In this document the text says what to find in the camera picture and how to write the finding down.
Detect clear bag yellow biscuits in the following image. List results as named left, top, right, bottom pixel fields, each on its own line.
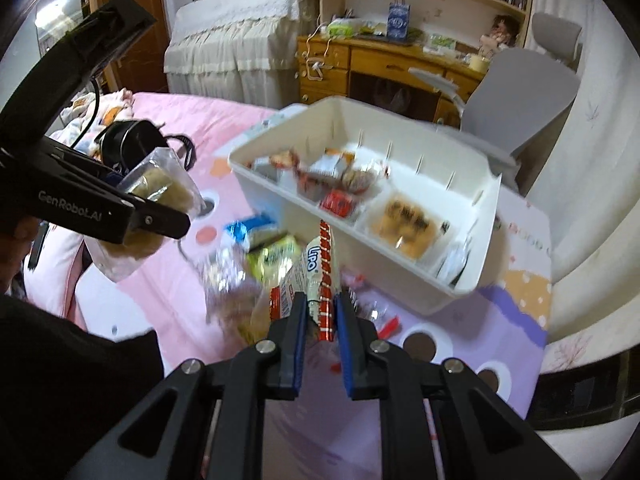
left=85, top=148, right=204, bottom=282

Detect red white cracker packet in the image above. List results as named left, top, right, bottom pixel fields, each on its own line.
left=269, top=220, right=341, bottom=341

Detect person's left hand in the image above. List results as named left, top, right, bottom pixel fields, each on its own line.
left=0, top=217, right=40, bottom=294

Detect pink bed sheet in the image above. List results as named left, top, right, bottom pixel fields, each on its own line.
left=24, top=92, right=270, bottom=365

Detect brown wooden door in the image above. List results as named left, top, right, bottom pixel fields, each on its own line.
left=95, top=0, right=172, bottom=96

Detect blue white snack packet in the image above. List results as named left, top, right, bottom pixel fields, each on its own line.
left=222, top=214, right=282, bottom=252

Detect green snack packet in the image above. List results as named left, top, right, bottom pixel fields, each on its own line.
left=247, top=234, right=300, bottom=287

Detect orange cake packet in box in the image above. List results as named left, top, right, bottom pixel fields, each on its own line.
left=366, top=192, right=450, bottom=261

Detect white plastic storage box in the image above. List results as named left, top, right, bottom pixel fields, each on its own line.
left=229, top=98, right=501, bottom=315

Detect white ruffled cloth covered furniture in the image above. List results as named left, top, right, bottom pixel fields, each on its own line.
left=164, top=0, right=316, bottom=110

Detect white floral curtain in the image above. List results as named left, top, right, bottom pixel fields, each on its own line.
left=524, top=0, right=640, bottom=480

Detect grey office chair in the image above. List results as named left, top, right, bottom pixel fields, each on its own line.
left=409, top=12, right=582, bottom=195

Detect wooden desk with drawers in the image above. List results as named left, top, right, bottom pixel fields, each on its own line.
left=295, top=36, right=484, bottom=127

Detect blue paper gift bag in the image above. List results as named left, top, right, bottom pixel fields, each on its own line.
left=386, top=0, right=410, bottom=42

